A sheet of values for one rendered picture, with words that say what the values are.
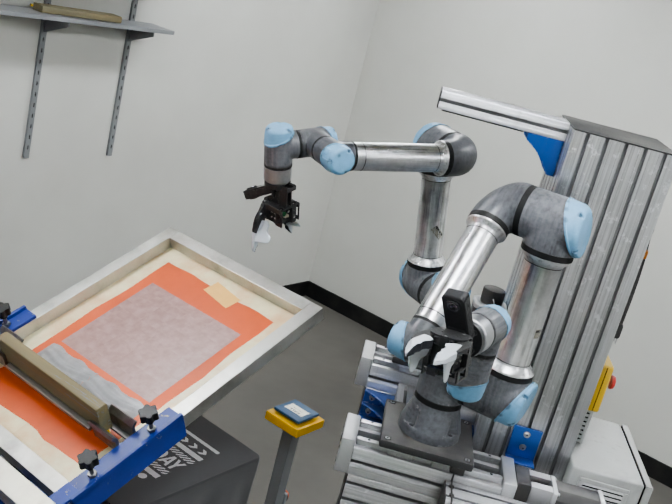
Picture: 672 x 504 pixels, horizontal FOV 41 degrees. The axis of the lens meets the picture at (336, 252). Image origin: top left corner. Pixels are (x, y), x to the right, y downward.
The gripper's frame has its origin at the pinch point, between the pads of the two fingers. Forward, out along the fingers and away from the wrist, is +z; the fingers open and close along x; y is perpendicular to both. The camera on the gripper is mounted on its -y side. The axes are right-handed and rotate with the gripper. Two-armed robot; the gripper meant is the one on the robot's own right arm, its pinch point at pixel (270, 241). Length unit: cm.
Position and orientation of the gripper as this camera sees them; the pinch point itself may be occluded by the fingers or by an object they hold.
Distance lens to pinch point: 254.0
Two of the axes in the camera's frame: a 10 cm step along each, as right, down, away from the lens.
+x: 6.5, -3.6, 6.7
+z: -0.6, 8.6, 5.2
